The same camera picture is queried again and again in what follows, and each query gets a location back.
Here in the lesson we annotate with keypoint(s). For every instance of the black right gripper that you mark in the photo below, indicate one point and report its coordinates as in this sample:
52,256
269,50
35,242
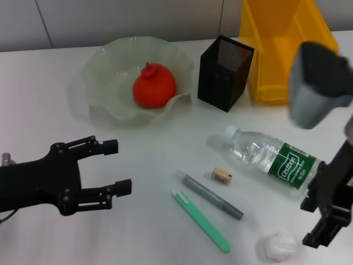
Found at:
339,171

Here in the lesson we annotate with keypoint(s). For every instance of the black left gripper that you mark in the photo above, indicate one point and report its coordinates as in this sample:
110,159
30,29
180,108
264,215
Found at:
36,182

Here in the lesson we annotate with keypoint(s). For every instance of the white paper ball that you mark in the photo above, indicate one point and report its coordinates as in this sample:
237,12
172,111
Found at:
278,245

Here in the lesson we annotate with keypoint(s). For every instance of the clear green-label water bottle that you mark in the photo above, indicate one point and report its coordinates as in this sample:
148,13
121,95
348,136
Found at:
256,154

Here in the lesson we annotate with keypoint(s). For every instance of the red-orange knobby orange fruit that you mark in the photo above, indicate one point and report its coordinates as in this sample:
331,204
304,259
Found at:
154,88

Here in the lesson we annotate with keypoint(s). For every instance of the grey marker pen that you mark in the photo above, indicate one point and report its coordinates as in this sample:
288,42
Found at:
209,196

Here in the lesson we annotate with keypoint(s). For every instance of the mint green pen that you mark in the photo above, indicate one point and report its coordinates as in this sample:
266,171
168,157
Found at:
201,220

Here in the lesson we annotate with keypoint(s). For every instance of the translucent green wavy fruit plate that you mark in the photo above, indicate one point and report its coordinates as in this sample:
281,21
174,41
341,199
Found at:
110,69

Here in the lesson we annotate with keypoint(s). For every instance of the black mesh pen holder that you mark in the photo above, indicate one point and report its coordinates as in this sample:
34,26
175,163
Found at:
218,82

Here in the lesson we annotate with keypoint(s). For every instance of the silver left gripper connector stud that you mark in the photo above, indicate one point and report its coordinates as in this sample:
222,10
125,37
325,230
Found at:
5,158

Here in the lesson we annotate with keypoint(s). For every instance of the yellow plastic storage bin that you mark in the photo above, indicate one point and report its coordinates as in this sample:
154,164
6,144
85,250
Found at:
262,55

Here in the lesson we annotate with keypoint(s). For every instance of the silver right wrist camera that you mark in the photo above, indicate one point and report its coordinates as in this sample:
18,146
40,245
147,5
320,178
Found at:
311,91

